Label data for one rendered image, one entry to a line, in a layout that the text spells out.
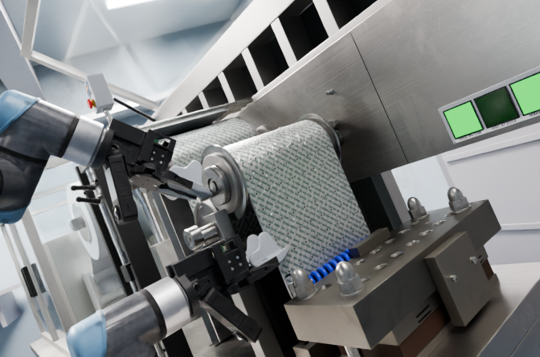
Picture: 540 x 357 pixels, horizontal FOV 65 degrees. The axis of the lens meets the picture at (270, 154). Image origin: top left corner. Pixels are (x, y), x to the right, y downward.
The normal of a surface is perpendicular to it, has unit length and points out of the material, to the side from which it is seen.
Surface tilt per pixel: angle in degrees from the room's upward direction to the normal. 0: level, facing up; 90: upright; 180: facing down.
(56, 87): 90
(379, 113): 90
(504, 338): 90
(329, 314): 90
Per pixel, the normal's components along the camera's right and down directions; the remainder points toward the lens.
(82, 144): 0.40, 0.18
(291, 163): 0.54, -0.27
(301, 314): -0.75, 0.29
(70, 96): 0.33, -0.20
